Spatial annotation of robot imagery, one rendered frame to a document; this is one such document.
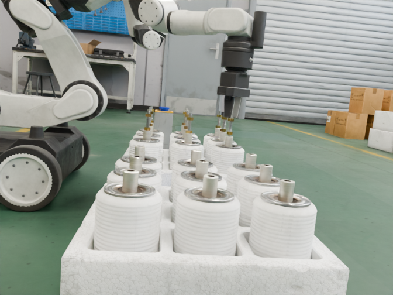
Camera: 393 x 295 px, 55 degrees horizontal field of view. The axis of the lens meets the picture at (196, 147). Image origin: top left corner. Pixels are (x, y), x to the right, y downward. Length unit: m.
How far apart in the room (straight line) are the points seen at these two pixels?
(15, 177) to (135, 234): 0.76
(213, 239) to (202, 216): 0.04
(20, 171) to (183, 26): 0.64
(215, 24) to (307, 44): 5.61
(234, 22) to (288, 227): 0.64
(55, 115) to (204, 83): 4.99
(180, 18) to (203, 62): 5.12
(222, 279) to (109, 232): 0.17
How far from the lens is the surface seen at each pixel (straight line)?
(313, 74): 6.68
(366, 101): 4.81
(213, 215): 0.54
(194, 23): 1.13
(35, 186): 1.25
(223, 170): 1.08
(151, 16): 1.16
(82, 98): 1.36
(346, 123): 4.73
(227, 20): 1.07
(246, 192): 0.68
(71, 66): 1.41
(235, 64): 1.06
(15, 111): 1.47
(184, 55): 6.24
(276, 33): 6.52
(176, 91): 6.21
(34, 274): 0.90
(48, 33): 1.41
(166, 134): 1.47
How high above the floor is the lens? 0.41
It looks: 9 degrees down
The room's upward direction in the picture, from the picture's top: 5 degrees clockwise
